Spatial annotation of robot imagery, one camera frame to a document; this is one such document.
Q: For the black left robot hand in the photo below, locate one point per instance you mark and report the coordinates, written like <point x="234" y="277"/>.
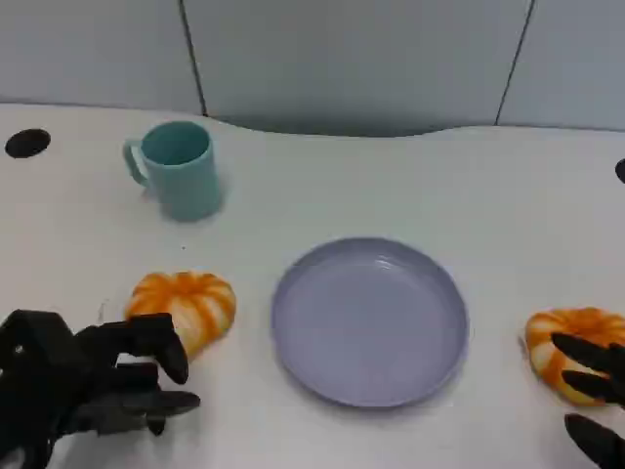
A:
<point x="58" y="371"/>

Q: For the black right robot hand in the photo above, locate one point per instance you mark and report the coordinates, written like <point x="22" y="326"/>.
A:
<point x="616" y="391"/>

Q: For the pale green mug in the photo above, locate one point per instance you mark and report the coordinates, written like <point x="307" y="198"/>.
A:
<point x="188" y="185"/>

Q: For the orange and white bread roll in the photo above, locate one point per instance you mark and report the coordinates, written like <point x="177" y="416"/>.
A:
<point x="542" y="337"/>
<point x="195" y="298"/>

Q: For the lilac plate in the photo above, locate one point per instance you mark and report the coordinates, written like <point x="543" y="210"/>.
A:
<point x="371" y="322"/>

